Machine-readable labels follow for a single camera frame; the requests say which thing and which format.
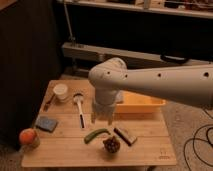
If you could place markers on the black handle on beam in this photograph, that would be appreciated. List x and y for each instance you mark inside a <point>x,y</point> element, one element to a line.
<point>174,60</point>

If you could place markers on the dark rectangular brush block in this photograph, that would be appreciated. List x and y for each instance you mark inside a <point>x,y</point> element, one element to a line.
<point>125,135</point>

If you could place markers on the grey metal shelf beam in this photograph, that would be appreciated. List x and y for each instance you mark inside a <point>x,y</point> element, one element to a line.
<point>133,59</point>

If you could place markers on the wooden folding table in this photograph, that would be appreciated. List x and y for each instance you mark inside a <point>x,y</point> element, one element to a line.
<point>65,147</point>

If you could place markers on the white handled spatula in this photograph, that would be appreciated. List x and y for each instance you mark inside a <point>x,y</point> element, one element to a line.
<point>78,100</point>

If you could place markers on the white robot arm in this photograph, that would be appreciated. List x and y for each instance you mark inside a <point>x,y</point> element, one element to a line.
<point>189,85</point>

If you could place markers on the green plastic cup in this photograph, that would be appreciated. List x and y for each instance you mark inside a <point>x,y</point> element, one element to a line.
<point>112,148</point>

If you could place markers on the metal vertical pole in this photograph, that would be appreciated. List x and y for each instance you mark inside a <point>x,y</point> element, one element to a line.
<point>72,38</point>

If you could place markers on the orange peach fruit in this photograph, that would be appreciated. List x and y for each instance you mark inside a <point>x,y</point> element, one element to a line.
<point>27,136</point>

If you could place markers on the yellow plastic tray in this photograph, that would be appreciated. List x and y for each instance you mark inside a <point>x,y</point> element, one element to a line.
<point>138,103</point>

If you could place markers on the green chili pepper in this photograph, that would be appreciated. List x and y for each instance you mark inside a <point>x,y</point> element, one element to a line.
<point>88,138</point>

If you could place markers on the white paper cup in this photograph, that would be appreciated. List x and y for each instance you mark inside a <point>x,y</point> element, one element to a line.
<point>61,92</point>

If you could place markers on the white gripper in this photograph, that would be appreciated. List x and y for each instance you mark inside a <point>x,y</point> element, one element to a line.
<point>102,111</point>

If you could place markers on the blue sponge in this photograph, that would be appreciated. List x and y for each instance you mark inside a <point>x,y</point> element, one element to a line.
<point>46,124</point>

